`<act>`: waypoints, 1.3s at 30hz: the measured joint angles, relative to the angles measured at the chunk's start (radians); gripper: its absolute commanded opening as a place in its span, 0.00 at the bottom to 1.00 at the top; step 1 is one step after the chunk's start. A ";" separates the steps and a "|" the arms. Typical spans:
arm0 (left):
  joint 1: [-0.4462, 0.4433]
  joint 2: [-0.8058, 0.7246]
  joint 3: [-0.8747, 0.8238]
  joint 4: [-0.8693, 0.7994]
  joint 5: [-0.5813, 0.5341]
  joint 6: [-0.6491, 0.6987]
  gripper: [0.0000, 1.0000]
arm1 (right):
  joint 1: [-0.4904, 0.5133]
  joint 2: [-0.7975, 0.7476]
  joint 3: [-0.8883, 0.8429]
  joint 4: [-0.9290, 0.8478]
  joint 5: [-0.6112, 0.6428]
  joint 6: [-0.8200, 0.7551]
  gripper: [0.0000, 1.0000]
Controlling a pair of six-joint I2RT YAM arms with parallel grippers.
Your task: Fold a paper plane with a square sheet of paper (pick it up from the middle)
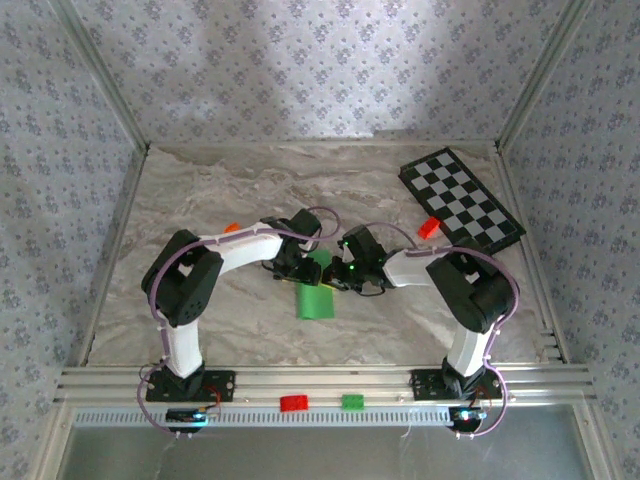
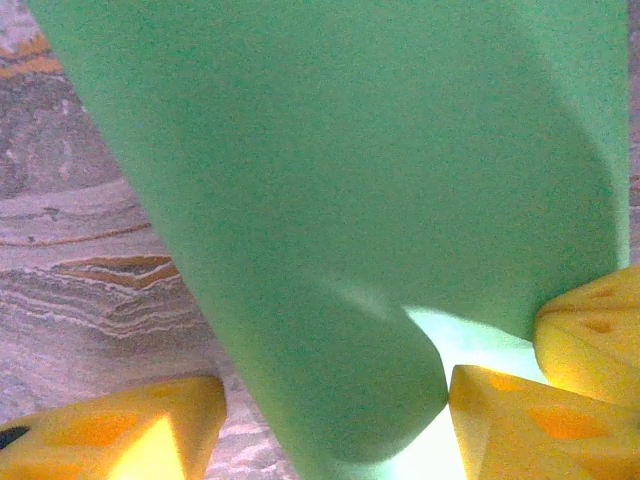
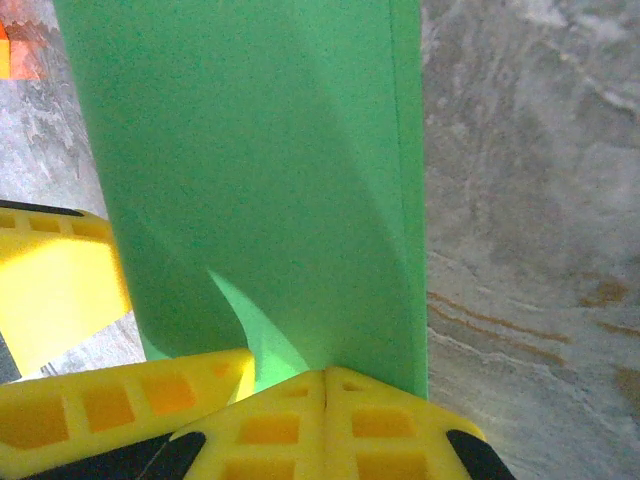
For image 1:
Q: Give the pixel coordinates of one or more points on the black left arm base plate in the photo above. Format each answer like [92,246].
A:
[225,385]

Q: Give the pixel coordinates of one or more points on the aluminium frame post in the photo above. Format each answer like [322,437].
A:
[99,70]
[544,70]

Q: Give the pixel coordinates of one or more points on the red plastic block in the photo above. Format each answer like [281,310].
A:
[429,228]

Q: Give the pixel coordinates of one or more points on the aluminium mounting rail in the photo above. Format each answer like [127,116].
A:
[325,382]

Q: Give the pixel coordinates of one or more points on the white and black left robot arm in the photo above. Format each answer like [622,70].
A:
[185,345]

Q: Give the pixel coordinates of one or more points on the green toy brick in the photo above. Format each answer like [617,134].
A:
[352,402]

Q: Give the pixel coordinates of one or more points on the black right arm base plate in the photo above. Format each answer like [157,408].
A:
[422,385]

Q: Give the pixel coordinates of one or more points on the red toy brick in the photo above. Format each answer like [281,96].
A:
[294,403]

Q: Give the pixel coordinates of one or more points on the green paper sheet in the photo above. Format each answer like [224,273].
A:
[315,302]

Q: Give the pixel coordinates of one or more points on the aluminium table edge rail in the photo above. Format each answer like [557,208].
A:
[320,143]
[114,235]
[515,200]

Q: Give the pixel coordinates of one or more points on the black and white chessboard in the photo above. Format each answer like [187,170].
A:
[450,185]

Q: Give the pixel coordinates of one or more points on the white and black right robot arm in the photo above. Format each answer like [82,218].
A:
[467,345]

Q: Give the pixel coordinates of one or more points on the orange curved plastic piece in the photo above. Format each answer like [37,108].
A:
[231,228]

